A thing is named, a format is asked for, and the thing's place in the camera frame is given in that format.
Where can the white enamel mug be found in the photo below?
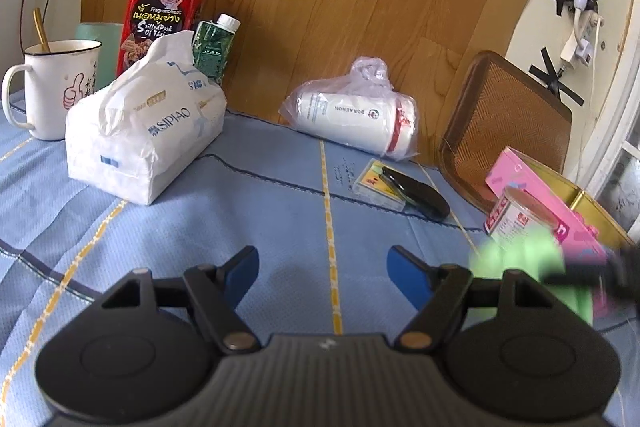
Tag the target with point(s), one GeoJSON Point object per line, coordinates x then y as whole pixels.
{"type": "Point", "coordinates": [55, 92]}

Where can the white window frame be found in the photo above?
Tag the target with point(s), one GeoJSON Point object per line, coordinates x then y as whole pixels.
{"type": "Point", "coordinates": [612, 127]}

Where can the brown woven tray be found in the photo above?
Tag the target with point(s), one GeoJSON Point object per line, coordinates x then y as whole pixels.
{"type": "Point", "coordinates": [505, 117]}

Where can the green drink carton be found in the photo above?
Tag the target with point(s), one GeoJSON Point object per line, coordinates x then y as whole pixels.
{"type": "Point", "coordinates": [215, 47]}

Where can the green cloth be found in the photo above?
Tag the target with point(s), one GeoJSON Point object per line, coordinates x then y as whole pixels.
{"type": "Point", "coordinates": [525, 257]}

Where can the red tin box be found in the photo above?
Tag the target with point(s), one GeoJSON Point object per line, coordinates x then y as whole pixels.
{"type": "Point", "coordinates": [165, 2]}

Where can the yellow card box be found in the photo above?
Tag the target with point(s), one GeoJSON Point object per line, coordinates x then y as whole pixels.
{"type": "Point", "coordinates": [372, 184]}

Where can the pale green container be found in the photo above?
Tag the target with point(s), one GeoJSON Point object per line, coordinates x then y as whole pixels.
{"type": "Point", "coordinates": [107, 52]}

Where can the pink label food can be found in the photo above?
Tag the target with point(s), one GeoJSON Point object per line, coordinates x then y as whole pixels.
{"type": "Point", "coordinates": [520, 219]}

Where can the black tape cross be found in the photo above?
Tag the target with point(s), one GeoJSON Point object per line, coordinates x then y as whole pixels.
{"type": "Point", "coordinates": [555, 79]}

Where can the golden spoon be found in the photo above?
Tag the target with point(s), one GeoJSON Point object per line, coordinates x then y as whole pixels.
{"type": "Point", "coordinates": [41, 29]}

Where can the white power strip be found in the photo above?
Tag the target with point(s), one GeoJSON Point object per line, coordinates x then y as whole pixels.
{"type": "Point", "coordinates": [582, 37]}

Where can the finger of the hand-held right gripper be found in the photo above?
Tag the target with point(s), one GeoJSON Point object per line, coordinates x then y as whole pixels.
{"type": "Point", "coordinates": [580, 278]}

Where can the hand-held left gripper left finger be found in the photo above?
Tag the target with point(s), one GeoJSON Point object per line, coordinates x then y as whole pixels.
{"type": "Point", "coordinates": [242, 272]}

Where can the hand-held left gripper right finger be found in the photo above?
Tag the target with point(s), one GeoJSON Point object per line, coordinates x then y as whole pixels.
{"type": "Point", "coordinates": [407, 277]}

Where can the pink tin box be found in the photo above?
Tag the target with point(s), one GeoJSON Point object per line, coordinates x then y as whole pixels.
{"type": "Point", "coordinates": [520, 177]}

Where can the large white tissue pack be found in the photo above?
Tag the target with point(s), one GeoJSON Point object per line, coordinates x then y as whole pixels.
{"type": "Point", "coordinates": [145, 127]}

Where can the white bottle in plastic bag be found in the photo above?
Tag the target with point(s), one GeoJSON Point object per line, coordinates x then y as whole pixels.
{"type": "Point", "coordinates": [350, 112]}

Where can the blue quilted table cover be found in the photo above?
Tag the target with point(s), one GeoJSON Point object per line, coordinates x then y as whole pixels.
{"type": "Point", "coordinates": [300, 217]}

